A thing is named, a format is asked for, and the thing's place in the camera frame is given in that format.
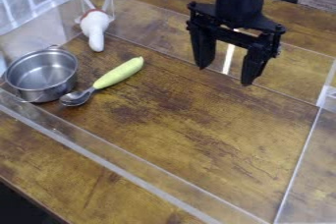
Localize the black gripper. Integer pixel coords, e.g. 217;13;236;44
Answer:
186;0;286;85

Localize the green handled metal spoon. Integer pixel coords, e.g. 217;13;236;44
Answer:
60;57;144;106

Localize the white plush toy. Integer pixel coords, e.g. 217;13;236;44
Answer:
74;9;114;52

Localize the small steel pot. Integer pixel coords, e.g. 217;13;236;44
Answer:
4;47;78;103

